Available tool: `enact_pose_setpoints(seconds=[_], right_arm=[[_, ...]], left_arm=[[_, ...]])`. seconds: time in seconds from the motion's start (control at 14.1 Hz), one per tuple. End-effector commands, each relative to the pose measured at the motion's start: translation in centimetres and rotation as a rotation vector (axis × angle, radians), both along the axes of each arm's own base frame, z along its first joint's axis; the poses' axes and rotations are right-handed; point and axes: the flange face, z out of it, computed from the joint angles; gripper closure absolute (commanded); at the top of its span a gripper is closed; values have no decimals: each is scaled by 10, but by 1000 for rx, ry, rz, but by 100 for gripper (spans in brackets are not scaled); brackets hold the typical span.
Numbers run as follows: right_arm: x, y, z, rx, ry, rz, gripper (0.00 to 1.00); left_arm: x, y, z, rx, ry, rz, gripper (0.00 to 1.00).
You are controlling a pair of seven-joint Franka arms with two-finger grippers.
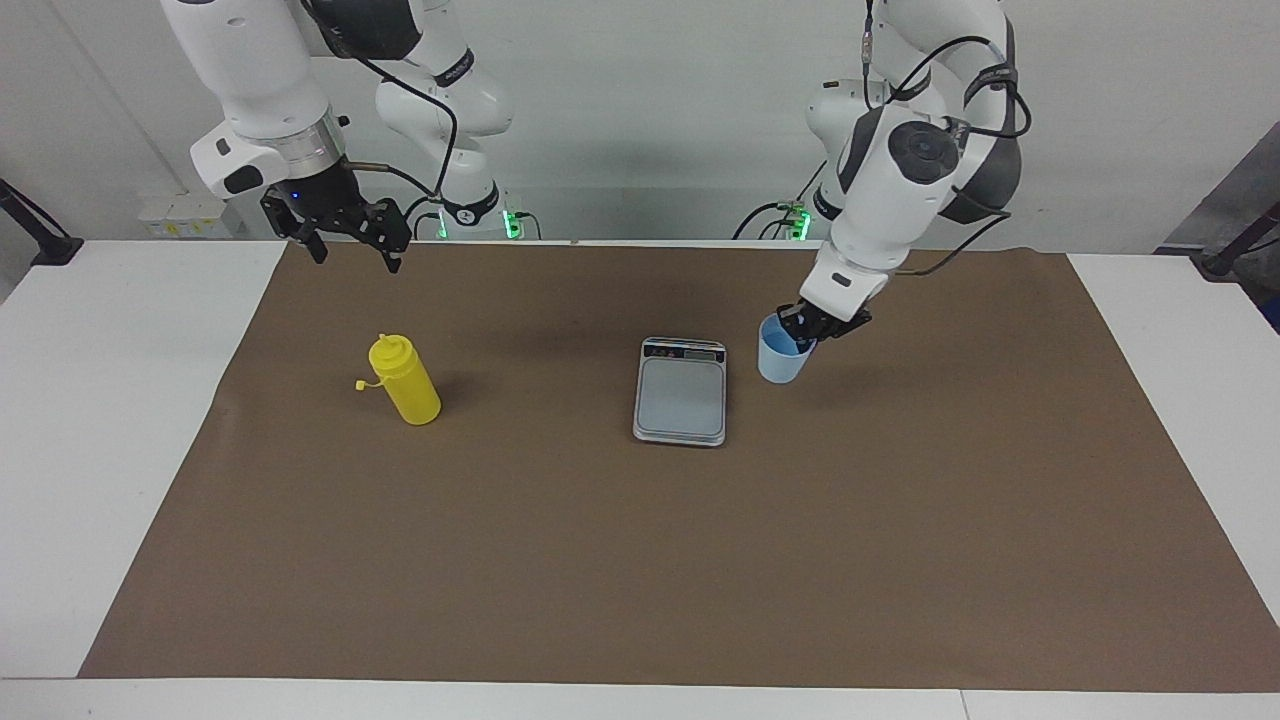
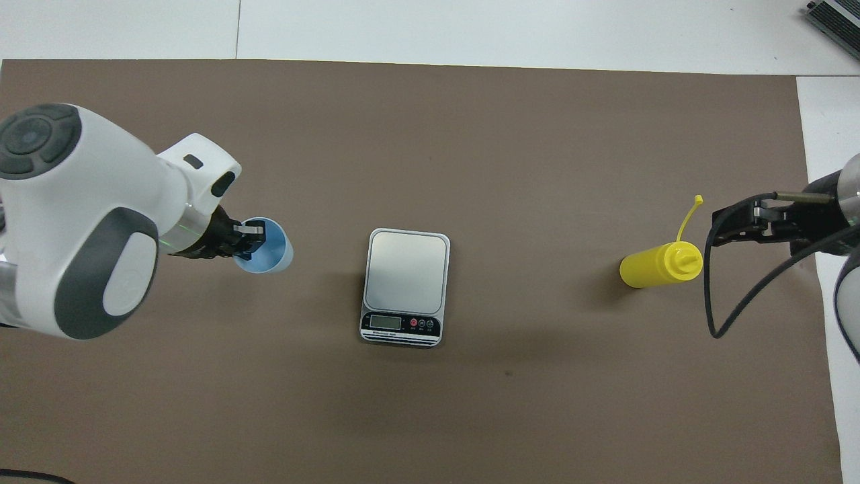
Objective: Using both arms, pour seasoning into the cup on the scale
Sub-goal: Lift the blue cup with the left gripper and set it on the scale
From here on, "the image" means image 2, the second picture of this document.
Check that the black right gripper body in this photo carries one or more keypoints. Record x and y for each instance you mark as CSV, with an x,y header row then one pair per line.
x,y
816,222

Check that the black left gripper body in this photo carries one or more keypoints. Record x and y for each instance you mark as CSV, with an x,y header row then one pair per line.
x,y
211,238

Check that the light blue plastic cup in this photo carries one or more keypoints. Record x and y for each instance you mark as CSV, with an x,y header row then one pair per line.
x,y
274,252

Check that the yellow squeeze bottle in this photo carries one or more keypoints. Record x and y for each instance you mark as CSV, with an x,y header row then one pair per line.
x,y
655,267

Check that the silver digital kitchen scale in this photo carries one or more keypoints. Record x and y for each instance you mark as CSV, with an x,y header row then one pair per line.
x,y
406,272

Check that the grey metal device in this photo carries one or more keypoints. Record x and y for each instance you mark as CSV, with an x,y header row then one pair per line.
x,y
840,20

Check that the brown table mat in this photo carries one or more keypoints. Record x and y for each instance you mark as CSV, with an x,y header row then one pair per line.
x,y
470,148

